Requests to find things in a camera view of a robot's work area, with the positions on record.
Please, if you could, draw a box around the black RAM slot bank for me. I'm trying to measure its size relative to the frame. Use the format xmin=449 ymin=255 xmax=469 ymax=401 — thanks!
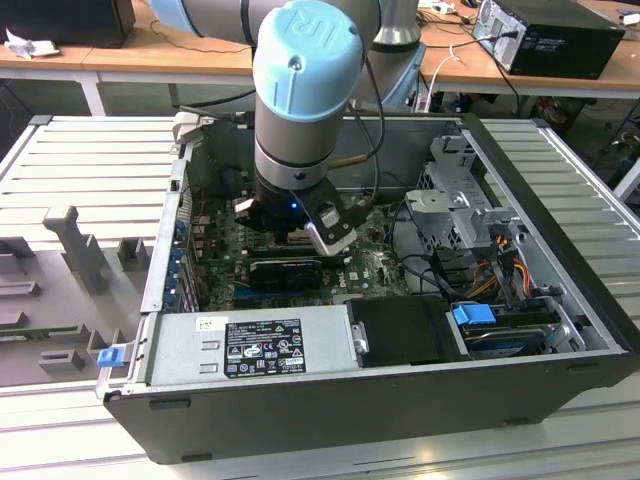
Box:
xmin=244 ymin=241 xmax=350 ymax=267

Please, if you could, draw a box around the black cylindrical component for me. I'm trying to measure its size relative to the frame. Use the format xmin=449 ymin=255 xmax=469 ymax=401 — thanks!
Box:
xmin=221 ymin=166 xmax=249 ymax=197

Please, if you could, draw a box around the black graphics card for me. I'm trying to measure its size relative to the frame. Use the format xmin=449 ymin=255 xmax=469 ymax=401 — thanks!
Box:
xmin=247 ymin=256 xmax=324 ymax=292

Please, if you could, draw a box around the green motherboard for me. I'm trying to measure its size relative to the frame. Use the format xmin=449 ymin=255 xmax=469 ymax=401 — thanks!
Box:
xmin=199 ymin=189 xmax=417 ymax=310

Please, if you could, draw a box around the grey metal drive cage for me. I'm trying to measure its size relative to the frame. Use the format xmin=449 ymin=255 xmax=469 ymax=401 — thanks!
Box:
xmin=403 ymin=127 xmax=534 ymax=266

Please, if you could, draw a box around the grey power supply unit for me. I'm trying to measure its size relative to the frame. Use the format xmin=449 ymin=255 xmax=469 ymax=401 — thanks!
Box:
xmin=143 ymin=303 xmax=359 ymax=388

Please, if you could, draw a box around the black plastic shroud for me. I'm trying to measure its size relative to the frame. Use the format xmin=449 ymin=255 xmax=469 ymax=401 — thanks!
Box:
xmin=344 ymin=294 xmax=472 ymax=368

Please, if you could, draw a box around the pale blue teach pendant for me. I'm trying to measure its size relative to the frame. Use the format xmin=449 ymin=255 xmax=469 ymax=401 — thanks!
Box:
xmin=379 ymin=43 xmax=427 ymax=114

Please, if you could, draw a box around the blue case latch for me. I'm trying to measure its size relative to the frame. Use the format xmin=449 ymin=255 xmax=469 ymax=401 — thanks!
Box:
xmin=97 ymin=345 xmax=124 ymax=369

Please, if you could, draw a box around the black open PC case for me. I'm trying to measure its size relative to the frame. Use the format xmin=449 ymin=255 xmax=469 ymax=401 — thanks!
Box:
xmin=94 ymin=110 xmax=632 ymax=465

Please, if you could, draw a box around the hard disk in blue carrier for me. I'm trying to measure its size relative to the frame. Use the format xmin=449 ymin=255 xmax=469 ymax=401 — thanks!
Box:
xmin=448 ymin=302 xmax=559 ymax=360

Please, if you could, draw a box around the grey parts rack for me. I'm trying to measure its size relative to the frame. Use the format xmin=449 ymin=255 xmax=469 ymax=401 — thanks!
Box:
xmin=0 ymin=204 xmax=156 ymax=389

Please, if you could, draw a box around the wooden desk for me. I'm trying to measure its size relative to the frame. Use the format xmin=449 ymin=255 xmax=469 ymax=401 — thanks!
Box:
xmin=0 ymin=0 xmax=259 ymax=117
xmin=414 ymin=0 xmax=640 ymax=119

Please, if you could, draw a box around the green RAM stick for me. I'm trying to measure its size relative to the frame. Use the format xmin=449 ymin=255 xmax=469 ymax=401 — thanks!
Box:
xmin=0 ymin=326 xmax=81 ymax=344

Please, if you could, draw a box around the large black box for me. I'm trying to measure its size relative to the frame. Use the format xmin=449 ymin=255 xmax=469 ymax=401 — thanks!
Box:
xmin=0 ymin=0 xmax=137 ymax=50

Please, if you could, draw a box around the crumpled white paper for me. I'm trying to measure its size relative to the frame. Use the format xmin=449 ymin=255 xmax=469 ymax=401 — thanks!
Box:
xmin=3 ymin=27 xmax=64 ymax=62

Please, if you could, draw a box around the black PC tower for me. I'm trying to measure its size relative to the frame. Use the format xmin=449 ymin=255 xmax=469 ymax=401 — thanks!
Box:
xmin=472 ymin=0 xmax=627 ymax=81

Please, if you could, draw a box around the small white wrist camera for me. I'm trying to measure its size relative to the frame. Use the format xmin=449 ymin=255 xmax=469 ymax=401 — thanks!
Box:
xmin=231 ymin=196 xmax=257 ymax=224

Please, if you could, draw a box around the white camera on black bracket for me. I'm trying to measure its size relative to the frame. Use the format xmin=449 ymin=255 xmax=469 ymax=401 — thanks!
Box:
xmin=292 ymin=182 xmax=372 ymax=258

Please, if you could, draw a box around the expansion slot bracket row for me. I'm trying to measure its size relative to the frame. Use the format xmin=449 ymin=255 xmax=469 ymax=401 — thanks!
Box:
xmin=167 ymin=214 xmax=201 ymax=309

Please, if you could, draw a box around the grey case handle latch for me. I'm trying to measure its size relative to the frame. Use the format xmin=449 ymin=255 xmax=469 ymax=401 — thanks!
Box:
xmin=172 ymin=110 xmax=203 ymax=147

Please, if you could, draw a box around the black camera cable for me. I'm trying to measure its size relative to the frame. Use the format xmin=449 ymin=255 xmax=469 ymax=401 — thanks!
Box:
xmin=344 ymin=53 xmax=387 ymax=204

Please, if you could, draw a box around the white cable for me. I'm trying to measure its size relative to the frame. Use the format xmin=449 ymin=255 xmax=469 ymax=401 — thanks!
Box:
xmin=426 ymin=43 xmax=462 ymax=112

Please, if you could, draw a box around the coloured power wire bundle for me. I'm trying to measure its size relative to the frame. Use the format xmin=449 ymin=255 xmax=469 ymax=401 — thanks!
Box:
xmin=464 ymin=234 xmax=532 ymax=301

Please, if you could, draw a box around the white metal frame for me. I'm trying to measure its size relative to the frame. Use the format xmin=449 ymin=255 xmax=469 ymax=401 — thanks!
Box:
xmin=611 ymin=158 xmax=640 ymax=202

